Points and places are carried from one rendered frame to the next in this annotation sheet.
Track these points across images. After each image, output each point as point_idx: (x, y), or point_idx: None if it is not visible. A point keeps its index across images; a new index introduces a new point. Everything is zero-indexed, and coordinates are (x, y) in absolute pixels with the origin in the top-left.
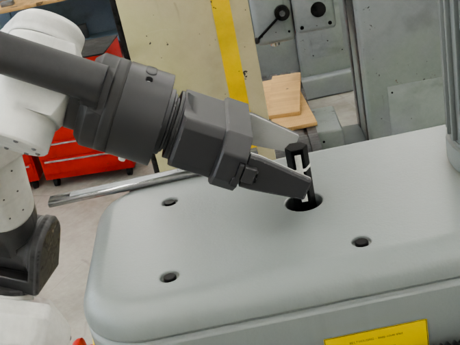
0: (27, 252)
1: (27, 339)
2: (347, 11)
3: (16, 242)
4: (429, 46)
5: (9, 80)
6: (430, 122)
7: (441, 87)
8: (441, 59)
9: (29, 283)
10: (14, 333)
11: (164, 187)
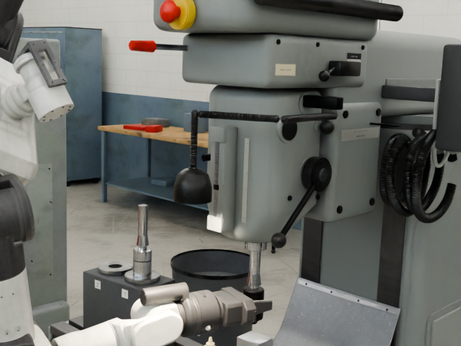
0: (12, 25)
1: (22, 81)
2: None
3: (13, 12)
4: (36, 137)
5: None
6: (33, 202)
7: (44, 172)
8: (44, 150)
9: (8, 51)
10: (13, 74)
11: None
